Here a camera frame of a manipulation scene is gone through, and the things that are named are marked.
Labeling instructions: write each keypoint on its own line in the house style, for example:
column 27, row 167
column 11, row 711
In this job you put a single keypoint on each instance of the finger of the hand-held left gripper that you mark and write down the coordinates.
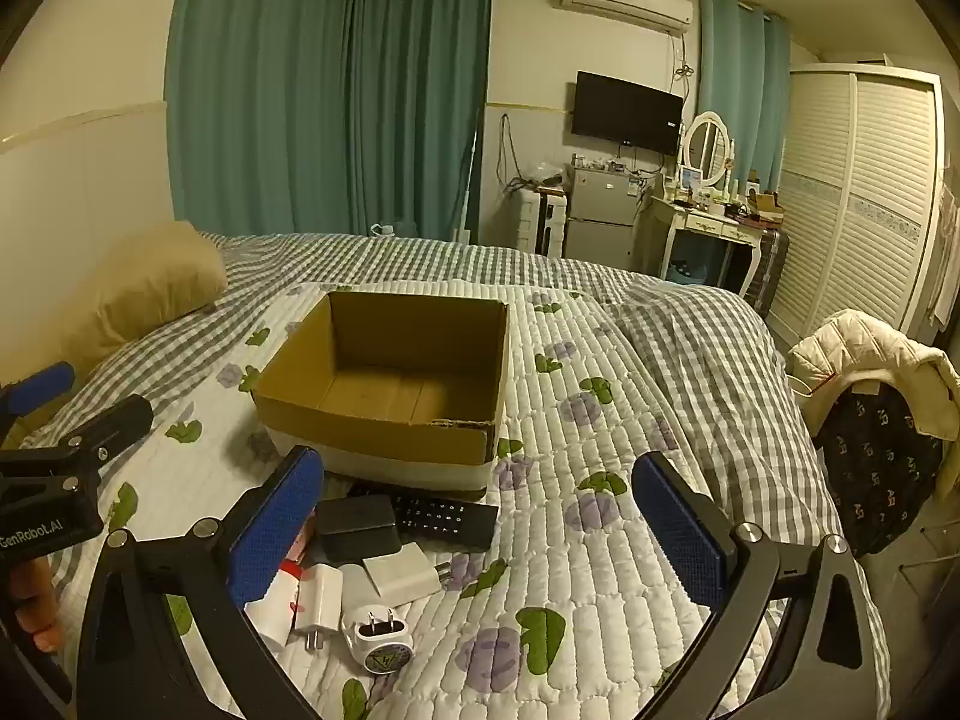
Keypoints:
column 112, row 427
column 41, row 386

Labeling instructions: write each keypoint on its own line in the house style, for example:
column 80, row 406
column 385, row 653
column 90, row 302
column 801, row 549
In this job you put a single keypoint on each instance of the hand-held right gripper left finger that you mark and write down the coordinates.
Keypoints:
column 277, row 532

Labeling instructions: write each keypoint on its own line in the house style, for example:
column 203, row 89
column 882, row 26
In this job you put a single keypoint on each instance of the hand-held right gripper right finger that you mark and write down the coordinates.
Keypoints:
column 679, row 532

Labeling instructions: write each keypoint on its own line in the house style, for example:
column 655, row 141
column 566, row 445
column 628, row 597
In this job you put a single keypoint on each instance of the white bottle with red cap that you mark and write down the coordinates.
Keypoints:
column 274, row 607

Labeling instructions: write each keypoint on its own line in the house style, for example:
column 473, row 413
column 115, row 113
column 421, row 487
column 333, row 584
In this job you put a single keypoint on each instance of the black power adapter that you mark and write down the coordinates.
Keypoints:
column 356, row 529

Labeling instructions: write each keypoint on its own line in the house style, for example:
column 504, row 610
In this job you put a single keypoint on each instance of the small white charger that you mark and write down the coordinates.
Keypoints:
column 319, row 600

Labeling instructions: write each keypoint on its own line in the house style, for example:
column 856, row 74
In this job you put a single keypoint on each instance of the black remote control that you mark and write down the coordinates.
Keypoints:
column 442, row 517

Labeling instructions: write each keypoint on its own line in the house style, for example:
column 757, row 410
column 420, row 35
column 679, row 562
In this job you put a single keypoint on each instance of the brown cardboard box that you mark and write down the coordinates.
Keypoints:
column 375, row 390

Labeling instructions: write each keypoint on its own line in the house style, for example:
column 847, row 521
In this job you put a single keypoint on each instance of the person's left hand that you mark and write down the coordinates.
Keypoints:
column 37, row 604

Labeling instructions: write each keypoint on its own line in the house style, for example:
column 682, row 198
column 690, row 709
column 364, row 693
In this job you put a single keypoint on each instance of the white flower print quilt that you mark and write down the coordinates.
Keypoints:
column 570, row 577

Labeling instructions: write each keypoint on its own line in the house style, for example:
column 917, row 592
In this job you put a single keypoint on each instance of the beige pillow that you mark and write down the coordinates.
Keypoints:
column 142, row 285

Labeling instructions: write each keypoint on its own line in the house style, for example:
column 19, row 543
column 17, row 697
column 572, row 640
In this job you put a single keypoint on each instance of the black printed bag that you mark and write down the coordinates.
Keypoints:
column 877, row 465

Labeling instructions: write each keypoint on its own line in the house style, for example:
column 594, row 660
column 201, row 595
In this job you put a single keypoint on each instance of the blue basin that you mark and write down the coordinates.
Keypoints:
column 688, row 275

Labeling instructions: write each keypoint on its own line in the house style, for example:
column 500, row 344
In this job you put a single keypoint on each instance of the white puffer jacket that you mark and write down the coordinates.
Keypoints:
column 862, row 345

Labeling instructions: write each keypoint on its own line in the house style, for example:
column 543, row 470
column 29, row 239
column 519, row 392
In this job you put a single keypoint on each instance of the dark suitcase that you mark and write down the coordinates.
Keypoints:
column 771, row 270

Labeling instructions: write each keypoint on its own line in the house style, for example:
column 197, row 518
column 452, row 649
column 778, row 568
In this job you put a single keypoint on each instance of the white dressing table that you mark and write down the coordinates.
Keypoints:
column 701, row 223

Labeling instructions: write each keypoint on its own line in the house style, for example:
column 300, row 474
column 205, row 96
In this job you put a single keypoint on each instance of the silver small fridge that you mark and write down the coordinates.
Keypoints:
column 600, row 217

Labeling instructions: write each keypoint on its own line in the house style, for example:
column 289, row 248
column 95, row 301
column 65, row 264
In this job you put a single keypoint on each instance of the white ribbed suitcase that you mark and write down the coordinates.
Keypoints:
column 541, row 221

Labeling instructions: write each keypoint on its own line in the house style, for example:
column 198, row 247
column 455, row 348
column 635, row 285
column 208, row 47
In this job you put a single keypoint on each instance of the small brown box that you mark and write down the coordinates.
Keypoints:
column 769, row 202

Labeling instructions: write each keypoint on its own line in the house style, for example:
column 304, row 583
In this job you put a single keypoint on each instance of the teal curtain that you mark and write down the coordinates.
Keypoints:
column 255, row 90
column 420, row 105
column 742, row 90

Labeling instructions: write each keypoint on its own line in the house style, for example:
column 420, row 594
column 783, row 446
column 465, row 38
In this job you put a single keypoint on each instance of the hanging white towels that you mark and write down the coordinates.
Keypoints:
column 945, row 262

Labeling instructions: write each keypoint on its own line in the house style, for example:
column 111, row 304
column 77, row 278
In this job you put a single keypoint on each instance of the white slatted wardrobe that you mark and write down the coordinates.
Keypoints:
column 855, row 195

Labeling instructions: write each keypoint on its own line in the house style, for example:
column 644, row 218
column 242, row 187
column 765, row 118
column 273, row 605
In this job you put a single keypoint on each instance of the clear plastic bag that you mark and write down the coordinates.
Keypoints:
column 544, row 174

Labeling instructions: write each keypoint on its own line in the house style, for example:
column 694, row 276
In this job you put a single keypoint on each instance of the white oval mirror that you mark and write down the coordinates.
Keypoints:
column 706, row 146

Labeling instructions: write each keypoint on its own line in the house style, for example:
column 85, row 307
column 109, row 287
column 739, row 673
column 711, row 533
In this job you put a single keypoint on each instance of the white standing pole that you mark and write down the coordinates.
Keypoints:
column 469, row 187

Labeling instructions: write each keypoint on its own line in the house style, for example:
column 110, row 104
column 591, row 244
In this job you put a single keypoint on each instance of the white air conditioner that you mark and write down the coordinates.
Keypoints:
column 622, row 0

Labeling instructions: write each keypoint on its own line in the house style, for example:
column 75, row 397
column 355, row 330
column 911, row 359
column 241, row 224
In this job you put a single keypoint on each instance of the black wall television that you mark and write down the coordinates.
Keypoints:
column 626, row 111

